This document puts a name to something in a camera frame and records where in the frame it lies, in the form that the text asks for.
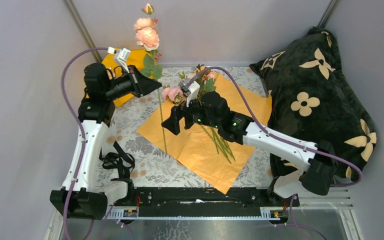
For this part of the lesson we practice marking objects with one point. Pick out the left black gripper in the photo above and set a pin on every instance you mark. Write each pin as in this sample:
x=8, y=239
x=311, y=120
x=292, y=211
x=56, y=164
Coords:
x=140, y=84

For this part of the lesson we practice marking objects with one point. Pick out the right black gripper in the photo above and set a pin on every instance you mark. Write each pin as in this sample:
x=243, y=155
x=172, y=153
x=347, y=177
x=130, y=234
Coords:
x=178, y=112

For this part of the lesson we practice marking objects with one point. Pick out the orange wrapping paper sheet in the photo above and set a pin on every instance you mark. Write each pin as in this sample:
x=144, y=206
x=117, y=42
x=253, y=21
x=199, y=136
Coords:
x=196, y=151

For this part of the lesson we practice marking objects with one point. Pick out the pink fake flower stem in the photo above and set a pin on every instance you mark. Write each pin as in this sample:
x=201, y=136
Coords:
x=147, y=37

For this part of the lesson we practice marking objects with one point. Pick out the pink fake flower bunch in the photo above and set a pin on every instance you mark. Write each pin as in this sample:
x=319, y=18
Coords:
x=206, y=82

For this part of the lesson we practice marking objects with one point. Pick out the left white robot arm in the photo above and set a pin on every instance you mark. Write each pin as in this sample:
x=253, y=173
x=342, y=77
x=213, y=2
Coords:
x=79, y=197

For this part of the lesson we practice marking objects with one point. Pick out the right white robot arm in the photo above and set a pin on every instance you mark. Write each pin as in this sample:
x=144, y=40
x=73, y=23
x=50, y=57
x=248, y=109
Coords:
x=278, y=142

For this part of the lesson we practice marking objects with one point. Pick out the black floral plush blanket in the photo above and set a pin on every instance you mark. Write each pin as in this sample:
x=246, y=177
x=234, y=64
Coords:
x=312, y=101

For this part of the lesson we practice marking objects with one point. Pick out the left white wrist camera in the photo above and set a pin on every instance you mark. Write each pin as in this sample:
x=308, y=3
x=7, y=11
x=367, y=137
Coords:
x=120, y=56

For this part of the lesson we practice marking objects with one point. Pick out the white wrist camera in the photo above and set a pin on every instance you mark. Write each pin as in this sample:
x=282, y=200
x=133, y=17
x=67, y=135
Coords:
x=120, y=56
x=191, y=92

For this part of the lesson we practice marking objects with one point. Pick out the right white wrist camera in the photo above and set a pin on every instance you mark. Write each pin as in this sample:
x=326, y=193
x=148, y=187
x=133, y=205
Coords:
x=191, y=92

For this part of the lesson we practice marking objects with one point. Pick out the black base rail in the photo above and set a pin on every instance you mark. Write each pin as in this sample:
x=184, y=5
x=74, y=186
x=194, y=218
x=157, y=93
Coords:
x=208, y=203

